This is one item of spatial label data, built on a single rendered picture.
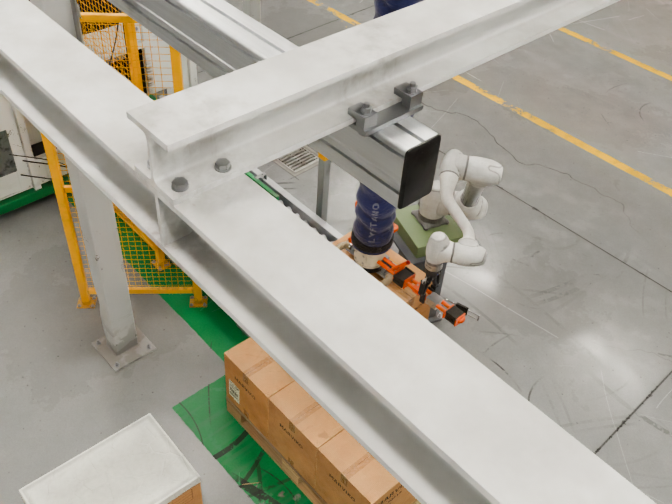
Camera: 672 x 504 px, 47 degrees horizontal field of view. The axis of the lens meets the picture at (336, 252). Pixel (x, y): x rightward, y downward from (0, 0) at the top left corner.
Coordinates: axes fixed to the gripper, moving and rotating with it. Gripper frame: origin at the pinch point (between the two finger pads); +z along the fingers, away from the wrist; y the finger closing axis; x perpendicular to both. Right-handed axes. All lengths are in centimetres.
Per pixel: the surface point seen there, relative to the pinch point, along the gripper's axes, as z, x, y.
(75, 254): 59, -200, 101
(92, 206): -16, -149, 105
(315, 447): 53, 7, 80
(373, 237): -20.6, -34.2, 8.4
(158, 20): -207, 25, 153
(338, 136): -209, 81, 154
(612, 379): 107, 69, -125
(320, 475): 72, 12, 81
